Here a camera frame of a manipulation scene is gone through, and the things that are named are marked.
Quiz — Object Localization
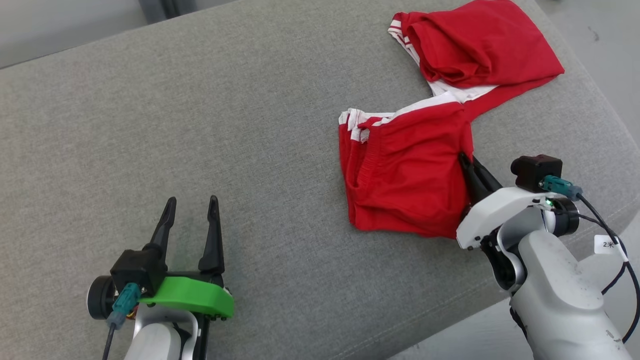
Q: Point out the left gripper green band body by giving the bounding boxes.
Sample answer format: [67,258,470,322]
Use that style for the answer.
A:
[87,272,235,321]

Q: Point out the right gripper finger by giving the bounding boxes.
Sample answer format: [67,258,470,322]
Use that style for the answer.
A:
[471,156,504,195]
[458,152,490,207]

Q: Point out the right gripper white band body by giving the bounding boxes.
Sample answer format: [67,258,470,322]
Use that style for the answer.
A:
[455,186,581,251]

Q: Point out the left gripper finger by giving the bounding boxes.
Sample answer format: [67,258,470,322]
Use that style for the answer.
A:
[143,196,178,267]
[198,195,225,275]

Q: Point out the red shorts with white stripe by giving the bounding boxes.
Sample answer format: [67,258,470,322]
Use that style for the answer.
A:
[338,92,476,240]

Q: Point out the red jersey with white sleeves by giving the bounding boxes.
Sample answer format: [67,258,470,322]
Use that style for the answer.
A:
[387,0,566,123]

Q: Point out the grey fabric sofa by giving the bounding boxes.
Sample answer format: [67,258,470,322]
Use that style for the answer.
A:
[0,0,640,360]

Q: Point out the light grey partition panel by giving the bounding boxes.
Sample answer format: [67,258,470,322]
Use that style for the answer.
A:
[165,0,241,21]
[0,0,171,70]

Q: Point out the right camera cable teal plug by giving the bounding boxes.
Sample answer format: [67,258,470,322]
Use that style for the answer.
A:
[539,175,640,345]

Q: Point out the camera cable teal plug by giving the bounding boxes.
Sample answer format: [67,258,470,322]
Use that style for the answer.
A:
[101,282,142,360]
[539,175,640,345]

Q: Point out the left camera cable teal plug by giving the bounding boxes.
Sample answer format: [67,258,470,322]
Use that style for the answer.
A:
[101,282,142,360]

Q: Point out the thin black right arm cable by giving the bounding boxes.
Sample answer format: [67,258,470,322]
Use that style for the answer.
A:
[552,210,628,296]

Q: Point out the white right arm cable tag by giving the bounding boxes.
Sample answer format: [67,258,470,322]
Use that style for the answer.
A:
[594,234,629,262]

